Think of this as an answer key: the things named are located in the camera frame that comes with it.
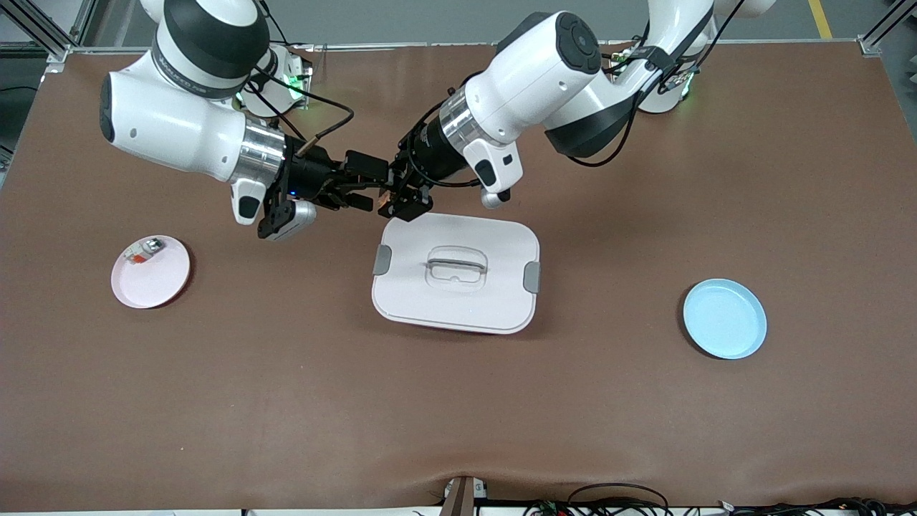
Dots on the aluminium frame profile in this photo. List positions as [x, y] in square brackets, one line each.
[36, 49]
[870, 44]

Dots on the red and clear switch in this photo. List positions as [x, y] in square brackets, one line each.
[136, 256]

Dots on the grey box latch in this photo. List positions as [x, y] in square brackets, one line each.
[531, 277]
[382, 259]

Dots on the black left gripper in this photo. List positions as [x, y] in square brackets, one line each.
[432, 152]

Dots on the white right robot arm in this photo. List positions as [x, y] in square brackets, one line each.
[172, 129]

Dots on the white lidded storage box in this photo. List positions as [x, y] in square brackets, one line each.
[458, 308]

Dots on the brown post with bracket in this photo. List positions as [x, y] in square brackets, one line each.
[458, 498]

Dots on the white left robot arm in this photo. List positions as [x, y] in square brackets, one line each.
[530, 79]

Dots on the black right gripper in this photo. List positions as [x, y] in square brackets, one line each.
[309, 174]

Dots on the orange and black switch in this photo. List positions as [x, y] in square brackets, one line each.
[387, 197]

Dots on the pink plate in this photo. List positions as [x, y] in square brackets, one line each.
[154, 287]

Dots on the light blue plate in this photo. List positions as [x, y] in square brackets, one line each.
[723, 319]

